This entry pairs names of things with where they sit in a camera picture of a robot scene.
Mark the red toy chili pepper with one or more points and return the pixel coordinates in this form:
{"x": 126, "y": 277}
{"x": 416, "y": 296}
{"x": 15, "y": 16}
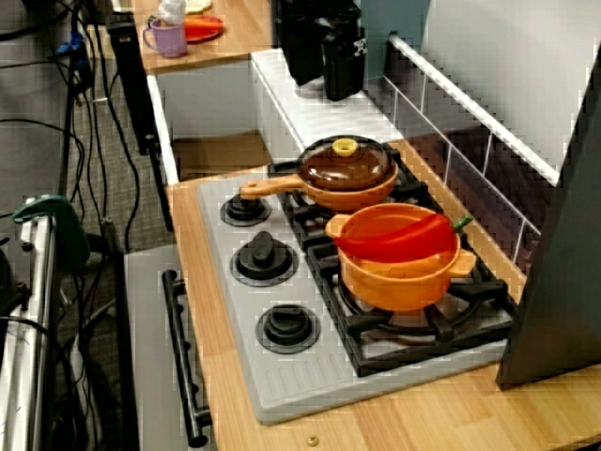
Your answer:
{"x": 399, "y": 242}

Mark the orange toy frying pan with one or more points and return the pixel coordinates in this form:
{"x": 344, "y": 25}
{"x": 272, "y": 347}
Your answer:
{"x": 357, "y": 197}

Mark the brass screw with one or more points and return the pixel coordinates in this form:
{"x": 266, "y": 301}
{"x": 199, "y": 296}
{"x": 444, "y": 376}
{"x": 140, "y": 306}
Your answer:
{"x": 312, "y": 441}

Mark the white toy in cup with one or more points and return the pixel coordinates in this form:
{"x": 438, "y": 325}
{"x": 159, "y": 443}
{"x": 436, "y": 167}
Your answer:
{"x": 171, "y": 10}

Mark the black upright bar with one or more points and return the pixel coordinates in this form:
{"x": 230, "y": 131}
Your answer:
{"x": 131, "y": 84}

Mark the brown cardboard sheet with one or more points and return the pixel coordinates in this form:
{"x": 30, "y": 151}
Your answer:
{"x": 216, "y": 157}

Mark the aluminium frame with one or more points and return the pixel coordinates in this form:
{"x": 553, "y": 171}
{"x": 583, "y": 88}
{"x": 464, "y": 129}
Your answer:
{"x": 23, "y": 376}

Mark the grey oven door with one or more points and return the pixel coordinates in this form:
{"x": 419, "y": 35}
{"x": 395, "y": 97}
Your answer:
{"x": 145, "y": 352}

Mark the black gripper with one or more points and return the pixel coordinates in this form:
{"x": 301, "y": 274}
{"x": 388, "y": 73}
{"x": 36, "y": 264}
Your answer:
{"x": 319, "y": 14}

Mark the black burner grate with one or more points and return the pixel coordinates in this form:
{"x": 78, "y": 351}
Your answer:
{"x": 361, "y": 324}
{"x": 285, "y": 203}

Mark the orange toy pot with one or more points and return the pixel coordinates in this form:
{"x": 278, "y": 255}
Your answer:
{"x": 394, "y": 286}

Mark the black stove knob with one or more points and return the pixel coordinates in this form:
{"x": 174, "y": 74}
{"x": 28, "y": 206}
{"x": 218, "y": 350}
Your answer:
{"x": 263, "y": 258}
{"x": 287, "y": 329}
{"x": 245, "y": 212}

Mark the blue connector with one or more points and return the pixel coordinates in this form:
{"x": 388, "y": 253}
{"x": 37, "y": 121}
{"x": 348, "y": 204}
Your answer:
{"x": 70, "y": 44}

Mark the white toy sink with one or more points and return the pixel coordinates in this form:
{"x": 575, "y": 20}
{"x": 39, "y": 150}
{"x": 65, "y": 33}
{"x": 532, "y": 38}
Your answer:
{"x": 328, "y": 117}

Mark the cream round toy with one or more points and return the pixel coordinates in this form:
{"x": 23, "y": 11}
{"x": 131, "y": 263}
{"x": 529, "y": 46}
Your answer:
{"x": 199, "y": 4}

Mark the red toy plate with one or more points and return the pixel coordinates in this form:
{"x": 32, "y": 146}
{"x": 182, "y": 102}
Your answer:
{"x": 204, "y": 30}

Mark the purple plastic cup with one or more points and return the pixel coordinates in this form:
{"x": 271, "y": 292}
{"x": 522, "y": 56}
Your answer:
{"x": 169, "y": 40}

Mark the grey toy stove plate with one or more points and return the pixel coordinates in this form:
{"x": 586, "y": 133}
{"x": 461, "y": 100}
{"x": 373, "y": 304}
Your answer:
{"x": 300, "y": 385}

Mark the brown transparent pan lid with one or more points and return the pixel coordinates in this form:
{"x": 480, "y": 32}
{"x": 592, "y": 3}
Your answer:
{"x": 347, "y": 169}

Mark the dark grey board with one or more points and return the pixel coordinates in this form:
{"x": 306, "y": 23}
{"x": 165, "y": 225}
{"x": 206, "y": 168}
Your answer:
{"x": 563, "y": 282}

